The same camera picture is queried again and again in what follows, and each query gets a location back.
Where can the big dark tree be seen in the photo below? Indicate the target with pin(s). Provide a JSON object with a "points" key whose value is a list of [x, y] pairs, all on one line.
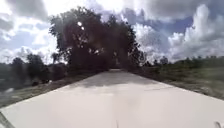
{"points": [[93, 40]]}

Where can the pale concrete road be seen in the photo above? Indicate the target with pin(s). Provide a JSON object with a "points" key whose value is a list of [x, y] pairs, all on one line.
{"points": [[113, 103]]}

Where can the row of trees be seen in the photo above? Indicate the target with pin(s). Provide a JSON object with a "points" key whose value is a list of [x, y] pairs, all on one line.
{"points": [[186, 60]]}

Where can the grass verge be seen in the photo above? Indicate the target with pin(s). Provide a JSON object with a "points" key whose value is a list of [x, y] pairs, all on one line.
{"points": [[193, 79]]}

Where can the grass field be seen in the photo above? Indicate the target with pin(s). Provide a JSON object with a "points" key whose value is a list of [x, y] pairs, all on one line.
{"points": [[33, 91]]}

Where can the dark group of trees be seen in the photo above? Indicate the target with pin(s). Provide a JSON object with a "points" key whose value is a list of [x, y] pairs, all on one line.
{"points": [[26, 68]]}

